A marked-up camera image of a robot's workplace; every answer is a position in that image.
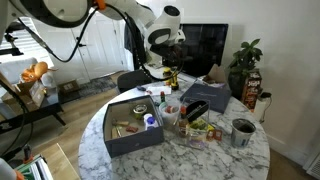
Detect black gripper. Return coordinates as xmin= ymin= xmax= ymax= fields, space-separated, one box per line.
xmin=164 ymin=45 xmax=187 ymax=73

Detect white paper towel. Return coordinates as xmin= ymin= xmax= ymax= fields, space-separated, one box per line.
xmin=145 ymin=85 xmax=173 ymax=97

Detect Jenga game box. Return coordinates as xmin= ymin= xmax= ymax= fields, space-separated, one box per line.
xmin=241 ymin=69 xmax=264 ymax=113

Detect navy open cardboard box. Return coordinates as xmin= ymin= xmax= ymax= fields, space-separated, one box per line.
xmin=102 ymin=95 xmax=165 ymax=158

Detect small cardboard box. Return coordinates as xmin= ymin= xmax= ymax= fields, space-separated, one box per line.
xmin=58 ymin=79 xmax=81 ymax=95

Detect large open cardboard box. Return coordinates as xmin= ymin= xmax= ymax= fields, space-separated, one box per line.
xmin=0 ymin=71 xmax=47 ymax=113

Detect yellow mustard jar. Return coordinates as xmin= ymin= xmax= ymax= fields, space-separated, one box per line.
xmin=162 ymin=67 xmax=173 ymax=86

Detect black and yellow bottle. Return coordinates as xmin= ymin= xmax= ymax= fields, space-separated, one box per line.
xmin=170 ymin=68 xmax=180 ymax=91

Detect green bottle with red cap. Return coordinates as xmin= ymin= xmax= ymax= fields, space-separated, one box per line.
xmin=159 ymin=90 xmax=168 ymax=108

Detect black television screen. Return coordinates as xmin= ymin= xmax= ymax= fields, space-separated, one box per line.
xmin=161 ymin=22 xmax=230 ymax=78

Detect red item in cup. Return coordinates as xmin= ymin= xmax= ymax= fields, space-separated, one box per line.
xmin=165 ymin=105 xmax=178 ymax=114

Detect brown paper bag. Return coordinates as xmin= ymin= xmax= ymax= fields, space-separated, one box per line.
xmin=201 ymin=63 xmax=228 ymax=88

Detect black oval case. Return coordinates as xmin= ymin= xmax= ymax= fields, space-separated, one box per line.
xmin=185 ymin=99 xmax=210 ymax=123

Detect white plastic cup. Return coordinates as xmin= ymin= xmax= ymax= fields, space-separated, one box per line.
xmin=159 ymin=103 xmax=182 ymax=132

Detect green tin can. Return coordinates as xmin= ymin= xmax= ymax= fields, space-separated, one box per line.
xmin=133 ymin=103 xmax=149 ymax=120

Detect clear acrylic container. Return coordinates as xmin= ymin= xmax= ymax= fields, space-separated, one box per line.
xmin=180 ymin=96 xmax=212 ymax=148

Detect white bottle with blue cap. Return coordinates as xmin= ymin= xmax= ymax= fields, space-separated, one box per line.
xmin=143 ymin=113 xmax=160 ymax=131

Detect hot sauce bottle orange cap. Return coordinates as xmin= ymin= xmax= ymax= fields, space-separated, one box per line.
xmin=178 ymin=105 xmax=190 ymax=138

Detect yellow snack packet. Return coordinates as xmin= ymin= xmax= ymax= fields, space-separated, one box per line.
xmin=189 ymin=118 xmax=216 ymax=133

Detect green potted plant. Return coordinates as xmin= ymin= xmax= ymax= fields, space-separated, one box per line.
xmin=227 ymin=37 xmax=264 ymax=100

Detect white door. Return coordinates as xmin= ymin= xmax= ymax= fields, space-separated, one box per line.
xmin=59 ymin=9 xmax=129 ymax=81

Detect small red block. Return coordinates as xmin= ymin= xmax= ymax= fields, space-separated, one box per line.
xmin=125 ymin=124 xmax=139 ymax=134

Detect red sauce packet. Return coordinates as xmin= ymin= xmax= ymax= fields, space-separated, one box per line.
xmin=205 ymin=129 xmax=215 ymax=142
xmin=213 ymin=128 xmax=224 ymax=141

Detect small wooden piece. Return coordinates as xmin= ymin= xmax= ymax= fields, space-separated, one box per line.
xmin=111 ymin=118 xmax=130 ymax=128

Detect grey floor rug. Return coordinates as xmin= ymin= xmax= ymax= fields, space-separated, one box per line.
xmin=59 ymin=75 xmax=118 ymax=101

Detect purple plastic packet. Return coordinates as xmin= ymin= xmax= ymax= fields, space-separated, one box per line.
xmin=187 ymin=139 xmax=206 ymax=150

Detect grey white pot cup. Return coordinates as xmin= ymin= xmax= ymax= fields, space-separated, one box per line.
xmin=230 ymin=117 xmax=258 ymax=148

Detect orange plush toy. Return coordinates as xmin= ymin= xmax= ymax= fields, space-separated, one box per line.
xmin=19 ymin=60 xmax=58 ymax=84

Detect black low bench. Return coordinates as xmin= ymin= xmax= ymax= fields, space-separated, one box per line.
xmin=0 ymin=94 xmax=68 ymax=134

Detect white window blinds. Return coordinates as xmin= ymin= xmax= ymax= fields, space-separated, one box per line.
xmin=0 ymin=16 xmax=51 ymax=64

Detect light wooden board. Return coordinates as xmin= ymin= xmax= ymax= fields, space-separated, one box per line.
xmin=39 ymin=142 xmax=81 ymax=180

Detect white sofa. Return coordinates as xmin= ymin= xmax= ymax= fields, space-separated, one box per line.
xmin=0 ymin=57 xmax=56 ymax=89

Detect white floor vent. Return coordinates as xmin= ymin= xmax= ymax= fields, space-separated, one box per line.
xmin=305 ymin=151 xmax=320 ymax=180

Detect green and white books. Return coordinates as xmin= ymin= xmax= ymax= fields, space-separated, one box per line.
xmin=14 ymin=153 xmax=54 ymax=180

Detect white and orange object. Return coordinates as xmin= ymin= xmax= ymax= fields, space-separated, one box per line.
xmin=0 ymin=156 xmax=26 ymax=180

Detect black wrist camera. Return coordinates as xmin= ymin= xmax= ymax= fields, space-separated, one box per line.
xmin=150 ymin=43 xmax=174 ymax=58

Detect thick black cable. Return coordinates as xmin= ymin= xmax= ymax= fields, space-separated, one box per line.
xmin=106 ymin=3 xmax=185 ymax=83

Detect orange cable clip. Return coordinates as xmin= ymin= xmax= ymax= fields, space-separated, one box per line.
xmin=94 ymin=0 xmax=107 ymax=10

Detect thin black cable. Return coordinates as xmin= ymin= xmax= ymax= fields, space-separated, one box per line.
xmin=16 ymin=8 xmax=99 ymax=64

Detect black floor cable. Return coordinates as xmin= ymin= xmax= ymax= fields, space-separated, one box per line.
xmin=0 ymin=78 xmax=34 ymax=161

